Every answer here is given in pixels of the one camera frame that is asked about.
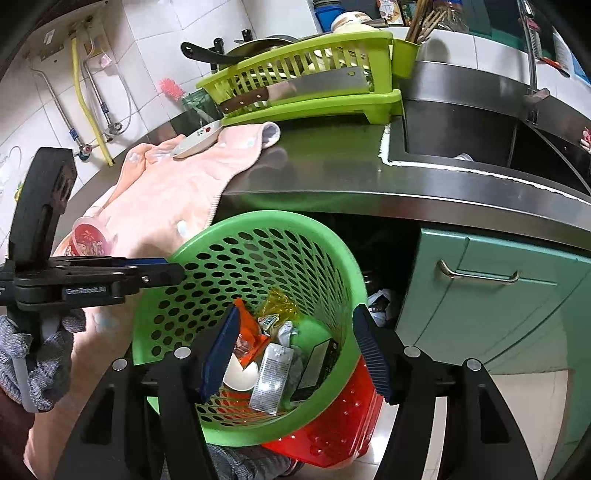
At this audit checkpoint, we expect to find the white plastic bag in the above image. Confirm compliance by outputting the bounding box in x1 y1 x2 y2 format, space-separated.
367 288 402 326

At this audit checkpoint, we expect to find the yellow gas hose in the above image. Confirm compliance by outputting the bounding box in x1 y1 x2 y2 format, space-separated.
70 37 115 167

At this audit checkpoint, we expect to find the orange snack wrapper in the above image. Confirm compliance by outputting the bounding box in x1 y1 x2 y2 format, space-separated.
231 298 273 363

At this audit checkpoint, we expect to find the black frying pan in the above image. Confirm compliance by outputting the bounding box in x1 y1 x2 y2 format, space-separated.
181 34 296 65

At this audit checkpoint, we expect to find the pink floral towel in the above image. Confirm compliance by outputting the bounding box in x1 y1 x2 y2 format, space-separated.
23 121 281 480

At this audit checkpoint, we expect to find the grey and white drink carton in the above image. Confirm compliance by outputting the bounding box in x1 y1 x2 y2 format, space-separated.
248 344 295 414

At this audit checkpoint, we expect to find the wooden handled cleaver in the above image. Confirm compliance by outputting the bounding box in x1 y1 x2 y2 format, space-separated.
217 69 370 115

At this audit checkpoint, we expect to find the teal cabinet door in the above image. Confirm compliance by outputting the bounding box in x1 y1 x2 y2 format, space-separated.
394 226 591 374

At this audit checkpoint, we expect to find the steel braided hose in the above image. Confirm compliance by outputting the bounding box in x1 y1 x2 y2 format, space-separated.
83 46 124 136
28 65 90 160

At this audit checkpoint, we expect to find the red plastic stool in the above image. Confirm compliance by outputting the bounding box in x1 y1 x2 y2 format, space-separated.
261 355 386 472

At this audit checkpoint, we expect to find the black cardboard box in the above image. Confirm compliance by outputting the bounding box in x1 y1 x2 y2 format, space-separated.
288 337 340 402

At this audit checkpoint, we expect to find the steel faucet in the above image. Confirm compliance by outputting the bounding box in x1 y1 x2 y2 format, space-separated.
517 0 550 125

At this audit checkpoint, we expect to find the person's left hand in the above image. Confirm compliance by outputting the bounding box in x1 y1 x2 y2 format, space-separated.
0 307 86 412

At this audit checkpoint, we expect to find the green plastic dish rack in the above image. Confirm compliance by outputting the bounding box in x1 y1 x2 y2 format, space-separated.
195 30 421 126

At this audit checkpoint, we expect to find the green perforated plastic basket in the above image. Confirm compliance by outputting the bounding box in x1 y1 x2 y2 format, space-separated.
131 210 370 448

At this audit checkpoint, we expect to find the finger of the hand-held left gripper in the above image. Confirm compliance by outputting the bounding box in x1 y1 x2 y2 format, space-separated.
108 256 186 296

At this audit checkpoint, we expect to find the white floral plate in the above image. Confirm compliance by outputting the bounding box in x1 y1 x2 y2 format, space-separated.
172 119 223 160

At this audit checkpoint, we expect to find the silver paper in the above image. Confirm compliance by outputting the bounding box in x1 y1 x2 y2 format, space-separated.
274 320 305 352

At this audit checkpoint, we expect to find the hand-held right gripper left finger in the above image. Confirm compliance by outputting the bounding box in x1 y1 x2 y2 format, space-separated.
55 305 243 480

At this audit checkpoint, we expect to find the patterned ceramic bowl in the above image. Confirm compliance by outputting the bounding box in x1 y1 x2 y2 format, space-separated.
330 11 375 33

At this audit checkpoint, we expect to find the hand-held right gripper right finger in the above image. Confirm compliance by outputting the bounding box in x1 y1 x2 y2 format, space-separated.
352 304 539 480

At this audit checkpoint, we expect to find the blue plastic container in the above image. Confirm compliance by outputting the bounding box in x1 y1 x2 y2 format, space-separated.
314 0 345 33

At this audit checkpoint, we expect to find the yellow plastic wrapper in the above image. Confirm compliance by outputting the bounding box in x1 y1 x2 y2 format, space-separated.
256 287 301 330

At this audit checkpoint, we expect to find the bundle of wooden chopsticks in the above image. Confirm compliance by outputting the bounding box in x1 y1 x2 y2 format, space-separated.
404 0 448 44

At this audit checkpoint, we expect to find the white paper cup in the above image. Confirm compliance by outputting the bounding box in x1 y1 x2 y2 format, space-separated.
222 355 260 393

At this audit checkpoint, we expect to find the steel sink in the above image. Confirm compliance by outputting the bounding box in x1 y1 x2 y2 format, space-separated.
402 99 591 195

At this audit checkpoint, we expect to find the steel cabinet handle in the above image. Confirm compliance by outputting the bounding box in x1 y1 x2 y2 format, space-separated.
438 260 520 283

